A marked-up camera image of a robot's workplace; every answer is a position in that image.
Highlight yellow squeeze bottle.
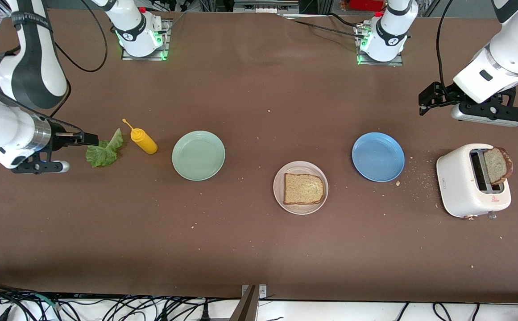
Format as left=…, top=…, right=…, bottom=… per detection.
left=122, top=118, right=158, bottom=155

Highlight brown bread slice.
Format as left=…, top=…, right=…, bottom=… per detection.
left=483, top=147, right=514, bottom=186
left=283, top=173, right=325, bottom=206

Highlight blue plate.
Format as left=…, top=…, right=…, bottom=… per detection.
left=352, top=132, right=406, bottom=183

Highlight pale green plate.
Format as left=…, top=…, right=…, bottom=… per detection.
left=171, top=130, right=226, bottom=181

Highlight beige plate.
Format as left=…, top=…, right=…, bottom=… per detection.
left=273, top=160, right=329, bottom=215

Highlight green lettuce leaf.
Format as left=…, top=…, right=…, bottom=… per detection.
left=85, top=128, right=124, bottom=169

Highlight white toaster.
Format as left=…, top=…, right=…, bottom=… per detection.
left=436, top=143, right=512, bottom=220

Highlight red box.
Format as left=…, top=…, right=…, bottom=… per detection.
left=347, top=0, right=385, bottom=12

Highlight grey metal equipment box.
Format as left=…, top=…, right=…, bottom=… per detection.
left=233, top=0, right=300, bottom=15

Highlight black table cable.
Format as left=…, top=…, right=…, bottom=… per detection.
left=286, top=12, right=366, bottom=40

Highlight tangled black floor cables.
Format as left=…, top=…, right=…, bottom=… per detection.
left=0, top=280, right=224, bottom=321

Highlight metal table edge bracket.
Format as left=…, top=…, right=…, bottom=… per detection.
left=230, top=284, right=268, bottom=321

